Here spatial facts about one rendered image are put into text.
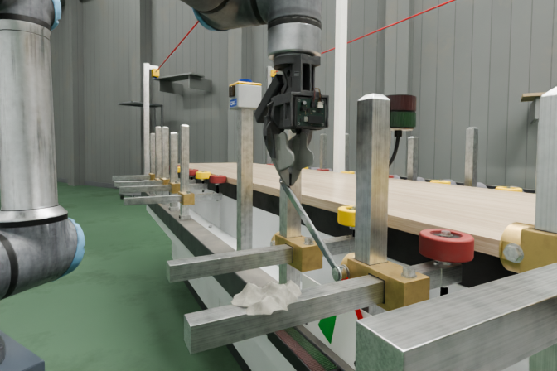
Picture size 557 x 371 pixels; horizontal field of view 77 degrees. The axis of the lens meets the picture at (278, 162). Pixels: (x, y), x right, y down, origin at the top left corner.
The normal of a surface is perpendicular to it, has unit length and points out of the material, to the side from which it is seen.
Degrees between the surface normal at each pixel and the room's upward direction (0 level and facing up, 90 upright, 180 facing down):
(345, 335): 90
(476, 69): 90
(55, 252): 88
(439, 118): 90
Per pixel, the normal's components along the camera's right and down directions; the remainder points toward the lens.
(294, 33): -0.03, 0.04
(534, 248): -0.88, 0.01
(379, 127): 0.47, 0.04
